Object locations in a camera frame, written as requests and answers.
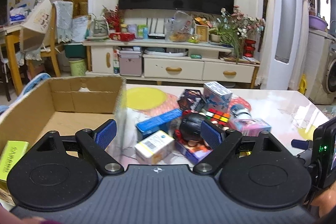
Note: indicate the potted flower plant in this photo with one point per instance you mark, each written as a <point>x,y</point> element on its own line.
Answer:
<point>233,28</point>

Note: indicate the white blue patterned box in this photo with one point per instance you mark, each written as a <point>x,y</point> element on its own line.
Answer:
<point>217,96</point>

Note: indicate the wooden dining table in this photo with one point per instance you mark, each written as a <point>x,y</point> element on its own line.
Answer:
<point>10,36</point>

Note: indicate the beige tote bag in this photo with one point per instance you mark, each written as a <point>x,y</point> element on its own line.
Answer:
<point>35,27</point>

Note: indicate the wooden chair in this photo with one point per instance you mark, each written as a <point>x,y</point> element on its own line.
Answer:
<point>57,33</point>

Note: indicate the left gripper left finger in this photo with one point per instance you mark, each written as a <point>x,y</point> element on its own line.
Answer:
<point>93,143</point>

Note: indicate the clear plastic snack bag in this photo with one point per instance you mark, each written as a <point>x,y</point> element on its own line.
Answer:
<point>178,28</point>

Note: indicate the purple picture box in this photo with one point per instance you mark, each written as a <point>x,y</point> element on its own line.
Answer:
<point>192,154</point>

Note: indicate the washing machine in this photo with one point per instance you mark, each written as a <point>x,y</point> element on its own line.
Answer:
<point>320,65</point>

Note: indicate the cream tv cabinet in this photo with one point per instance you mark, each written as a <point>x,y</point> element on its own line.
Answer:
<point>164,61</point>

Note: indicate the dark polyhedron puzzle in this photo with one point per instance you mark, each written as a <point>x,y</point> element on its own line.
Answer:
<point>191,99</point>

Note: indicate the pink storage case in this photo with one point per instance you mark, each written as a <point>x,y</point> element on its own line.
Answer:
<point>130,63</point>

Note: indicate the white wifi router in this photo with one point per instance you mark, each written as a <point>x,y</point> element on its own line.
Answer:
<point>155,28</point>

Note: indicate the long blue carton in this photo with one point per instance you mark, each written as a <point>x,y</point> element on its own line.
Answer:
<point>167,122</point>

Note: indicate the pink small box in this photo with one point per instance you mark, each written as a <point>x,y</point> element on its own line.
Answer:
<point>249,127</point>

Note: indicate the rubik's cube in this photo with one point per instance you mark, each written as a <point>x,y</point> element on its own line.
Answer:
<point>217,117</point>

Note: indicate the white air conditioner tower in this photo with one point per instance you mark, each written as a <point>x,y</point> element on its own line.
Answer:
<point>283,45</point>

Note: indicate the gold picture frame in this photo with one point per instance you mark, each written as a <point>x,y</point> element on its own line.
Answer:
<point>202,32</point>

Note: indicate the brown cardboard box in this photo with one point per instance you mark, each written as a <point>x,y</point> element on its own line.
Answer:
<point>52,175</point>

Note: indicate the red lantern ornament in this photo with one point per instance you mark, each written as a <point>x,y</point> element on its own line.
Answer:
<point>249,48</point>

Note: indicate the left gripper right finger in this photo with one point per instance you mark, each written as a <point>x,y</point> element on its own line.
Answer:
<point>223,145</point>

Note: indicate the red snack package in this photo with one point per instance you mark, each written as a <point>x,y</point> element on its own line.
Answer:
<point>122,36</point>

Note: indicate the red berry branches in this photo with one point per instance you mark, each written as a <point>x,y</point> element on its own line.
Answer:
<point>114,18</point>

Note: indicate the white handbag on cabinet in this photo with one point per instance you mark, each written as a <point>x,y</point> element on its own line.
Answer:
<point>98,28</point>

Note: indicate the white yellow medicine box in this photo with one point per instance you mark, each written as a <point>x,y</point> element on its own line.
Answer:
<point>154,148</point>

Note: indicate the purple wash basin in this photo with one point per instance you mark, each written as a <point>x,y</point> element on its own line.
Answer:
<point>317,23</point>

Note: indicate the green yellow carton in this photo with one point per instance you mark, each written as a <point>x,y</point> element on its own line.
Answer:
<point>11,154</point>

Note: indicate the grey white bottle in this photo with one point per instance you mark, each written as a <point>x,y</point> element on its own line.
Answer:
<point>239,111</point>

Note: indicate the black-haired doll figure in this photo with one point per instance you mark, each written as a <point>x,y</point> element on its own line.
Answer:
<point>196,128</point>

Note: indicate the person's right hand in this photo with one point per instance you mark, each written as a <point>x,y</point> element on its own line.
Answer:
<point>325,201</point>

